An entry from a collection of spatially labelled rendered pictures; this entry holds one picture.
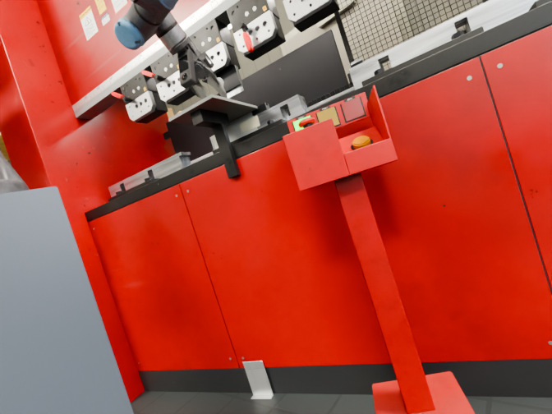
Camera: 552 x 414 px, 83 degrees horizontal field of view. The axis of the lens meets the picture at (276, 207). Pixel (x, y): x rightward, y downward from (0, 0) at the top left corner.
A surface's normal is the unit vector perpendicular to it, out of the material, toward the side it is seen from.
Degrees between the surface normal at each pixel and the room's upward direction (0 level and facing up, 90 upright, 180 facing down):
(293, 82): 90
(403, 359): 90
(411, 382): 90
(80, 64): 90
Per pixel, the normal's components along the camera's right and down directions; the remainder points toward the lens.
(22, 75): 0.85, -0.26
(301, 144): -0.21, 0.09
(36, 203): 0.72, -0.22
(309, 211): -0.43, 0.16
